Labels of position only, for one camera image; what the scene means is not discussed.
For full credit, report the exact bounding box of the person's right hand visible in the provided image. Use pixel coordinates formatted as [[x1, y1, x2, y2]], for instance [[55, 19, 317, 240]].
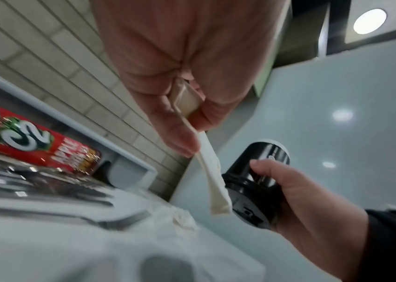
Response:
[[249, 159, 371, 281]]

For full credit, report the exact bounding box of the black cup with lid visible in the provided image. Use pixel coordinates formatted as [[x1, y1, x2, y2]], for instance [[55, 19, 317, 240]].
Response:
[[220, 140, 291, 231]]

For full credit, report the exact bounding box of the silver metal rack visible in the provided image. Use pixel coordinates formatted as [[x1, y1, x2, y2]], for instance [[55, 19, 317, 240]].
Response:
[[0, 150, 150, 230]]

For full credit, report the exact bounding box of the round ceiling light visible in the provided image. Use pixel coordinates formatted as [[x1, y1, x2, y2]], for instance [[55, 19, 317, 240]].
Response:
[[353, 8, 388, 35]]

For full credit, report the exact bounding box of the crumpled white tissue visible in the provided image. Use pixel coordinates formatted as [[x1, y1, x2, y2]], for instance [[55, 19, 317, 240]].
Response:
[[149, 204, 198, 231]]

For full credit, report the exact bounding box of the white paper sachet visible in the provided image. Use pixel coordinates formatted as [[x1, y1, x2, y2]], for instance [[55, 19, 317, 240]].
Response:
[[168, 77, 234, 217]]

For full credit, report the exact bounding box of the red labelled drink bottle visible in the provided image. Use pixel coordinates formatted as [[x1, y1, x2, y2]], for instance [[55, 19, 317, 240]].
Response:
[[0, 103, 103, 175]]

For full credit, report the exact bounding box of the person's right forearm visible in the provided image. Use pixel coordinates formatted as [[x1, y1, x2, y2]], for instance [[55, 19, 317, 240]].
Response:
[[341, 204, 396, 282]]

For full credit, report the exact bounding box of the person's left hand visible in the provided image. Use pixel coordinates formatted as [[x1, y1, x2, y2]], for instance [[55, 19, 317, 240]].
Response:
[[91, 0, 289, 158]]

